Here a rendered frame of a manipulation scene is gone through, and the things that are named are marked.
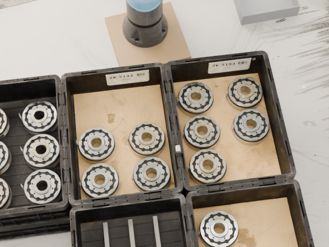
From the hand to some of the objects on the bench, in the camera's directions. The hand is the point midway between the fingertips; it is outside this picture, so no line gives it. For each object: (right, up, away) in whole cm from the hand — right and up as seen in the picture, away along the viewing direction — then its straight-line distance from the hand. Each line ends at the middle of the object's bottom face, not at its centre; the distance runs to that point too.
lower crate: (-84, -73, -14) cm, 112 cm away
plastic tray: (-9, -10, +16) cm, 21 cm away
